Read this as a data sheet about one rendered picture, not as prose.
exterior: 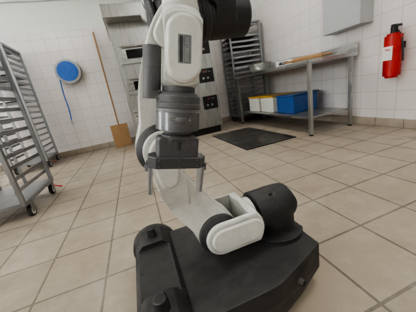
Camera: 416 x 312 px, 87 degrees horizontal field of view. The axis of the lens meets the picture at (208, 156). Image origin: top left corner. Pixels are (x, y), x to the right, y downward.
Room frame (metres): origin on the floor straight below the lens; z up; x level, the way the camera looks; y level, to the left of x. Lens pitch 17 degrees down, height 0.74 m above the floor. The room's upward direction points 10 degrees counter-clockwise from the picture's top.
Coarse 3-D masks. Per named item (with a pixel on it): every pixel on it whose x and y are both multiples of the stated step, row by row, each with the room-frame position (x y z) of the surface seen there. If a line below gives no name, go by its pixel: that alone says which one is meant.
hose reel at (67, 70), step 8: (56, 64) 4.07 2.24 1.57; (64, 64) 4.09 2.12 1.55; (72, 64) 4.12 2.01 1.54; (56, 72) 4.06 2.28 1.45; (64, 72) 4.08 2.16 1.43; (72, 72) 4.11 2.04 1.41; (80, 72) 4.17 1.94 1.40; (64, 80) 4.08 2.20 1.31; (72, 80) 4.11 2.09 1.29; (64, 96) 4.08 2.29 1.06
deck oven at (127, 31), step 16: (112, 16) 3.30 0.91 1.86; (128, 16) 3.37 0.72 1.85; (112, 32) 3.50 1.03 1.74; (128, 32) 3.57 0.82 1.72; (144, 32) 3.63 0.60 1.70; (128, 48) 3.52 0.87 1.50; (208, 48) 3.89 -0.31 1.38; (128, 64) 3.53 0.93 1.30; (208, 64) 3.88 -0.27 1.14; (128, 80) 3.49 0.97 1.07; (208, 80) 3.86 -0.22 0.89; (128, 96) 3.50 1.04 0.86; (208, 96) 3.85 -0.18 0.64; (208, 112) 3.84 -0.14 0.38; (208, 128) 3.87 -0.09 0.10
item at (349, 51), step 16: (336, 48) 2.98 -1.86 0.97; (352, 48) 2.77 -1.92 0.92; (288, 64) 2.83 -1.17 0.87; (304, 64) 2.76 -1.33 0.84; (352, 64) 2.73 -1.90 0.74; (352, 80) 2.73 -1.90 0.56; (240, 96) 4.29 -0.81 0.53; (352, 96) 2.73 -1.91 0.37; (240, 112) 4.30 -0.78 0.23; (256, 112) 3.86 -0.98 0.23; (304, 112) 3.01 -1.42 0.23; (320, 112) 2.79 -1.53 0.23; (336, 112) 2.70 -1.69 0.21
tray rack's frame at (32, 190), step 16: (0, 48) 2.21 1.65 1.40; (16, 96) 2.19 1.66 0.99; (0, 128) 2.14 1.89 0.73; (32, 128) 2.21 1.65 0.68; (16, 160) 2.15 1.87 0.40; (48, 176) 2.18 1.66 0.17; (0, 192) 2.01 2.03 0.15; (32, 192) 1.84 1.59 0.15; (0, 208) 1.58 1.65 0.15; (16, 208) 1.58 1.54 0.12; (32, 208) 1.66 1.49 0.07
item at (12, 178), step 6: (0, 150) 1.60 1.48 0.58; (0, 156) 1.60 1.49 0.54; (6, 162) 1.61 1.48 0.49; (6, 168) 1.60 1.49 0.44; (6, 174) 1.59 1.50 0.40; (12, 174) 1.62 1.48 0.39; (12, 180) 1.60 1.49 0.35; (12, 186) 1.60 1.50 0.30; (18, 186) 1.62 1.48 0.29; (18, 192) 1.60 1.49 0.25; (18, 198) 1.60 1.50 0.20; (24, 198) 1.62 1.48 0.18; (24, 204) 1.60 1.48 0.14
